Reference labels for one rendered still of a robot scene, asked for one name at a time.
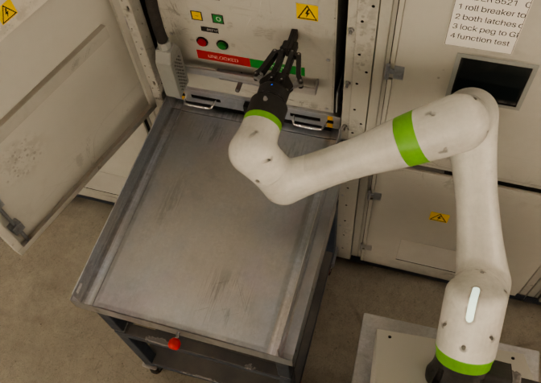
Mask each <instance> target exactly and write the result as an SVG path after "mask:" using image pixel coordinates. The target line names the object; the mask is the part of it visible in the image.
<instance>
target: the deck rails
mask: <svg viewBox="0 0 541 383"><path fill-rule="evenodd" d="M180 112H181V110H179V109H172V108H171V104H170V101H169V99H168V96H166V97H165V100H164V102H163V104H162V106H161V108H160V110H159V112H158V114H157V116H156V118H155V121H154V123H153V125H152V127H151V129H150V131H149V133H148V135H147V138H146V140H145V142H144V143H143V145H142V148H141V150H140V151H139V153H138V156H137V158H136V160H135V162H134V165H133V166H132V168H131V170H130V173H129V174H128V177H127V179H126V181H125V183H124V185H123V187H122V190H121V191H120V193H119V195H118V198H117V200H116V202H115V204H114V206H113V208H112V210H111V212H110V214H109V217H108V219H107V221H106V223H105V225H104V227H103V229H102V231H101V233H100V236H99V238H98V239H97V242H96V244H95V246H94V247H93V250H92V252H91V254H90V256H89V259H88V261H87V262H86V264H85V267H84V269H83V270H82V272H81V275H80V277H79V279H78V281H77V283H76V285H75V287H74V289H73V291H72V295H73V296H74V297H75V298H76V299H77V300H78V301H79V303H83V304H86V305H90V306H92V305H93V303H94V301H95V299H96V297H97V294H98V292H99V290H100V288H101V285H102V283H103V282H104V279H105V276H106V275H107V273H108V270H109V268H110V266H111V264H112V262H113V259H114V257H115V255H116V253H117V251H118V248H119V246H120V244H121V242H122V239H123V237H124V236H125V233H126V230H127V229H128V227H129V224H130V222H131V220H132V218H133V215H134V213H135V211H136V209H137V207H138V204H139V202H140V200H141V199H142V195H143V193H144V192H145V190H146V187H147V185H148V183H149V181H150V178H151V176H152V174H153V172H154V169H155V167H156V165H157V163H158V161H159V158H160V156H161V154H162V152H163V149H164V147H165V146H166V144H167V140H168V139H169V137H170V135H171V132H172V130H173V128H174V126H175V123H176V121H177V119H178V117H179V115H180ZM340 137H341V128H340V129H339V132H338V135H337V140H332V139H329V140H328V144H327V146H326V148H327V147H329V146H333V145H335V144H337V143H340V142H341V141H340ZM327 194H328V188H327V189H325V190H322V191H318V192H316V193H314V194H312V199H311V202H310V205H309V208H308V213H307V215H306V219H305V221H304V226H303V230H302V233H301V236H300V239H299V244H298V246H297V250H296V252H295V257H294V261H293V263H292V266H291V271H290V274H289V277H288V280H287V285H286V288H285V291H284V294H283V299H282V302H281V305H280V308H279V313H278V315H277V319H276V321H275V326H274V330H273V332H272V336H271V338H270V343H269V346H268V349H267V352H266V354H268V355H272V356H277V357H280V358H282V356H283V351H284V349H285V345H286V342H287V337H288V333H289V331H290V327H291V322H292V319H293V316H294V313H295V308H296V304H297V302H298V298H299V293H300V290H301V287H302V284H303V280H304V275H305V272H306V269H307V266H308V261H309V258H310V255H311V251H312V246H313V243H314V240H315V237H316V232H317V229H318V225H319V223H320V218H321V214H322V211H323V208H324V202H325V200H326V196H327ZM80 283H81V286H80V289H79V290H78V292H76V291H77V289H78V287H79V285H80Z"/></svg>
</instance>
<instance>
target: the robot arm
mask: <svg viewBox="0 0 541 383"><path fill-rule="evenodd" d="M297 39H298V30H297V29H291V33H290V35H289V38H288V40H284V41H283V45H282V46H280V49H279V50H277V49H273V50H272V51H271V53H270V54H269V56H268V57H267V58H266V59H265V61H264V62H263V63H262V65H261V66H260V68H259V69H257V70H256V71H254V72H253V74H254V81H258V82H259V84H260V86H259V88H258V92H257V93H256V94H254V95H253V96H252V97H251V99H250V103H249V105H248V108H247V110H246V114H245V116H244V118H243V120H242V123H241V125H240V127H239V129H238V131H237V133H236V134H235V135H234V136H233V138H232V140H231V141H230V144H229V160H230V162H231V163H232V165H233V166H234V168H235V169H236V170H238V171H239V172H241V173H242V174H243V175H244V176H245V177H247V178H248V179H249V180H251V181H252V182H253V183H255V184H256V185H257V186H258V188H259V189H260V190H261V191H262V192H263V193H264V195H265V196H266V197H267V198H268V199H269V200H270V201H272V202H274V203H275V204H280V205H289V204H293V203H294V202H296V201H298V200H301V199H303V198H305V197H307V196H310V195H312V194H314V193H316V192H319V191H322V190H325V189H327V188H330V187H334V186H336V185H339V184H342V183H346V182H349V181H352V180H355V179H360V178H362V177H366V176H369V175H375V174H378V173H383V172H387V171H394V170H398V169H403V168H406V167H413V166H416V165H419V164H424V163H429V162H432V161H436V160H439V159H444V158H447V157H450V161H451V167H452V178H453V186H454V194H455V204H456V270H455V274H454V277H453V278H452V279H451V280H450V281H449V282H448V284H447V286H446V288H445V292H444V299H443V303H442V308H441V312H440V321H439V325H438V330H437V334H436V354H435V356H434V358H433V360H432V361H431V362H430V363H429V364H428V365H427V367H426V371H425V378H426V381H427V383H541V382H538V381H532V380H529V379H526V378H522V376H521V373H519V372H517V371H515V372H514V370H512V367H511V364H509V363H506V362H501V361H498V360H495V358H496V355H497V351H498V345H499V340H500V336H501V333H502V326H503V322H504V318H505V314H506V308H507V304H508V300H509V297H510V290H511V276H510V271H509V266H508V262H507V259H506V251H505V246H504V241H503V236H502V225H501V218H500V211H499V201H498V123H499V108H498V103H497V102H496V101H495V99H494V97H493V96H492V95H491V94H490V93H488V92H486V91H485V90H483V89H479V88H473V87H471V88H464V89H460V90H458V91H456V92H454V94H451V95H448V96H446V97H442V98H440V99H438V100H435V101H432V102H430V103H427V104H426V105H422V106H420V107H418V108H416V109H413V110H411V111H408V112H406V113H403V114H401V115H399V116H397V117H394V118H392V119H390V120H389V121H386V122H384V123H382V124H381V125H379V126H376V127H374V128H372V129H370V130H367V131H366V132H364V133H362V134H359V135H357V136H355V137H353V138H350V139H348V140H345V141H343V142H340V143H337V144H335V145H333V146H329V147H327V148H324V149H322V150H318V151H315V152H312V153H309V154H304V155H300V156H298V157H294V158H289V157H288V156H287V155H286V154H285V153H284V152H283V151H282V149H281V148H280V147H279V145H278V140H279V135H280V132H281V129H282V127H283V123H284V120H285V117H286V115H287V105H286V103H287V99H288V97H289V94H290V93H291V92H292V91H293V89H295V88H298V87H299V89H302V88H303V87H304V83H303V79H302V76H301V53H300V52H298V53H297V50H298V42H297ZM285 56H288V57H287V62H286V63H285V66H284V69H283V70H282V72H280V69H281V67H282V64H283V61H284V58H285ZM294 60H296V71H295V74H296V78H295V79H294V83H292V82H291V80H290V78H289V74H290V71H291V68H292V65H293V63H294ZM274 62H275V65H274V67H273V68H272V70H271V72H270V73H269V74H267V75H266V76H265V74H266V73H267V71H268V70H269V69H270V67H271V65H272V64H273V63H274Z"/></svg>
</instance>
